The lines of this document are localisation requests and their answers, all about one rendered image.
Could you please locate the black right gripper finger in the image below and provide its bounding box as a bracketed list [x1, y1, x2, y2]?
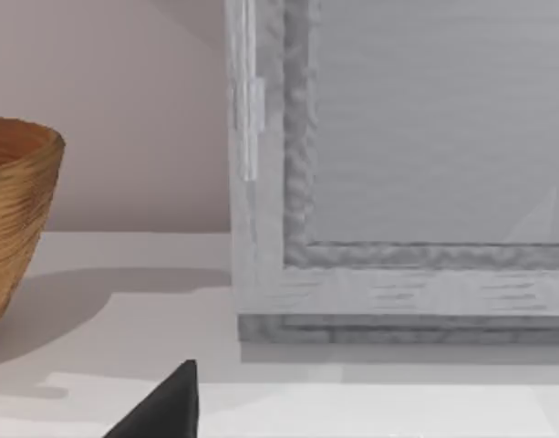
[100, 359, 201, 438]

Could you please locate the grey cabinet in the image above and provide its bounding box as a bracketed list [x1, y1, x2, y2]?
[223, 0, 559, 346]

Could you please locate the brown woven basket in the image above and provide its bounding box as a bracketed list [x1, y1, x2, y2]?
[0, 117, 67, 336]

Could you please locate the grey cabinet door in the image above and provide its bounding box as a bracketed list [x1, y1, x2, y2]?
[254, 0, 559, 317]

